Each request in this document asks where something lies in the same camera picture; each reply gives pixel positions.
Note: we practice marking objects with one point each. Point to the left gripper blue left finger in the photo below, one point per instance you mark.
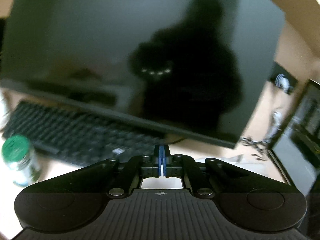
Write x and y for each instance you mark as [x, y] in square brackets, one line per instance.
[145, 166]

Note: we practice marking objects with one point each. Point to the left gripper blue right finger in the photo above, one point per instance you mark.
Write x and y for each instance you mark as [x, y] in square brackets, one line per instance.
[176, 166]

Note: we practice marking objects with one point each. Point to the striped beige knit garment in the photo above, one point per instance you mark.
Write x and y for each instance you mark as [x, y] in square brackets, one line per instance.
[212, 167]

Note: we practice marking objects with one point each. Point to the black keyboard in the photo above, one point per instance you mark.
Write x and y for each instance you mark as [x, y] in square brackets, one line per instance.
[79, 138]

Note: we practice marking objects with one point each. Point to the black computer monitor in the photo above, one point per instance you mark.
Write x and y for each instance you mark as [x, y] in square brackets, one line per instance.
[190, 67]

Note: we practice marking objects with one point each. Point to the green capped plastic bottle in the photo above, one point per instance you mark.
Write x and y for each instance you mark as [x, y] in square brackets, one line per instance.
[20, 158]

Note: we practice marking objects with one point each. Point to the black desk socket strip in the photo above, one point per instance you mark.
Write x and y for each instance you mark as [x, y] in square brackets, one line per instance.
[282, 79]

